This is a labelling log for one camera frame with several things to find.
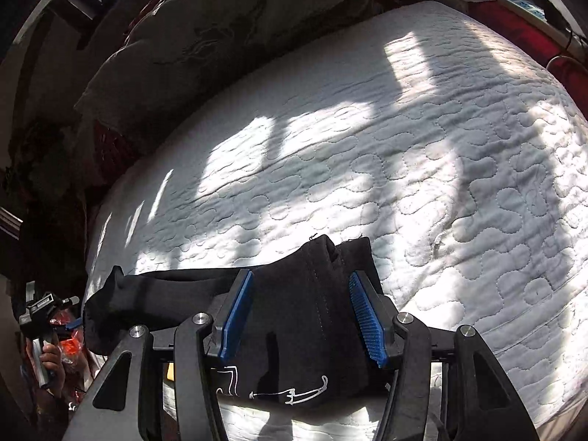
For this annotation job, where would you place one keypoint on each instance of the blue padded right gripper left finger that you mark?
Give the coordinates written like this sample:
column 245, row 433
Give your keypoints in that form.
column 230, row 321

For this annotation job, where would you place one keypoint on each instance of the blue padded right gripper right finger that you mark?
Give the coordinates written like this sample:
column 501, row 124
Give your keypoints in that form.
column 373, row 317

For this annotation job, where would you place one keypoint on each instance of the black pants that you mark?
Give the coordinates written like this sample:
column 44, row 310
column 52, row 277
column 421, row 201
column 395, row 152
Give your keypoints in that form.
column 301, row 343

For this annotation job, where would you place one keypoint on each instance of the left hand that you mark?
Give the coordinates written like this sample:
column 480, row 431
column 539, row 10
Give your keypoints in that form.
column 50, row 359

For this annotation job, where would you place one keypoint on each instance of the plastic bag with orange items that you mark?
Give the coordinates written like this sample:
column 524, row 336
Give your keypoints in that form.
column 78, row 374

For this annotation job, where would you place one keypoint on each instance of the white quilted mattress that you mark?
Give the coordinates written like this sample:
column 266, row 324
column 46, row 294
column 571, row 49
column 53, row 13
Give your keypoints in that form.
column 461, row 159

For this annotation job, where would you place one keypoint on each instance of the grey floral pillow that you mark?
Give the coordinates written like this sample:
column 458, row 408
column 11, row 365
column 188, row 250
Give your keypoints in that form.
column 191, row 48

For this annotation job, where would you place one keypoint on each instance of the white power strip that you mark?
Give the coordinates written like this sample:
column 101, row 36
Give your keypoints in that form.
column 535, row 16

